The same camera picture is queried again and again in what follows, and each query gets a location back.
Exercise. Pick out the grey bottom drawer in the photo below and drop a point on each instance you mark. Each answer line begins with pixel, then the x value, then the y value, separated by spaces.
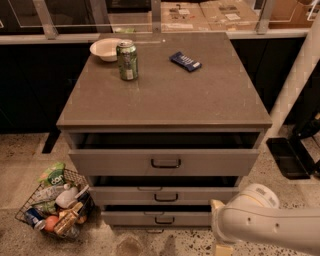
pixel 157 215

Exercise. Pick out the grey drawer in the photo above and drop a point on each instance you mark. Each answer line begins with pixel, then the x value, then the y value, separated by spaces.
pixel 165 154
pixel 161 190
pixel 157 215

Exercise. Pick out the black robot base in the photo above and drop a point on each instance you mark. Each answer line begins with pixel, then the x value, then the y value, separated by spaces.
pixel 291 156

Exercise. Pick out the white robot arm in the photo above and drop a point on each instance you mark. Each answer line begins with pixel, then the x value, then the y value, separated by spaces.
pixel 254 215

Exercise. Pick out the grey drawer cabinet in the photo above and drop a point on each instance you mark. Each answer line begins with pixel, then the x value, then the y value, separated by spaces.
pixel 165 98

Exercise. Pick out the grey top drawer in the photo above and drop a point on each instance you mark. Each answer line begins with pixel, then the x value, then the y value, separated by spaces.
pixel 165 154

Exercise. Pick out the grey middle drawer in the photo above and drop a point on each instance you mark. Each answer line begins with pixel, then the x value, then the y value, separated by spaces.
pixel 161 190

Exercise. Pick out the dark blue snack packet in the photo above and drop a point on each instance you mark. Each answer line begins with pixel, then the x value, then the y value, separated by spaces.
pixel 185 62

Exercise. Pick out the green soda can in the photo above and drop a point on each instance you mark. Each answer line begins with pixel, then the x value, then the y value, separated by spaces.
pixel 127 60

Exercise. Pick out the white bowl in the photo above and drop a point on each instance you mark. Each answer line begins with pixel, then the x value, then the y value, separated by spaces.
pixel 105 49

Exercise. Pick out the left cardboard box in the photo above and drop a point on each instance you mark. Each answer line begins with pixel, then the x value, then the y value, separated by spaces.
pixel 183 16

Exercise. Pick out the cardboard box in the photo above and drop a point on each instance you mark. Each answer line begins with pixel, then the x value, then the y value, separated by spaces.
pixel 183 16
pixel 229 15

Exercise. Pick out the white plastic bottle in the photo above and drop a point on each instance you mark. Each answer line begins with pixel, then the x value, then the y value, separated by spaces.
pixel 66 195

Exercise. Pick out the green chip bag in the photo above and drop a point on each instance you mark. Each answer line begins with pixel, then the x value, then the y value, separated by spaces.
pixel 53 175

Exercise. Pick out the clear water bottle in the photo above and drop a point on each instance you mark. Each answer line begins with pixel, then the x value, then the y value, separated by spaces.
pixel 50 193

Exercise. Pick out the right cardboard box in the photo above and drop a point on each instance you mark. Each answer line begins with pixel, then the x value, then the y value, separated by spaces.
pixel 229 15

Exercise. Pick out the brown snack box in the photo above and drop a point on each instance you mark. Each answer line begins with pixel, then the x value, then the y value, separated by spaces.
pixel 68 220

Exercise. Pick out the orange fruit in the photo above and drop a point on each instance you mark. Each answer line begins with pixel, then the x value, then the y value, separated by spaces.
pixel 51 221

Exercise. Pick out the blue soda can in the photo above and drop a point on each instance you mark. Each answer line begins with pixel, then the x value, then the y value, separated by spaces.
pixel 34 219

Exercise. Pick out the black wire basket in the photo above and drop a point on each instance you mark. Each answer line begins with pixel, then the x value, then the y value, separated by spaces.
pixel 58 210

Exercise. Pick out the metal railing frame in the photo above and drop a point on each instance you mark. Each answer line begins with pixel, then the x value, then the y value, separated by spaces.
pixel 86 20

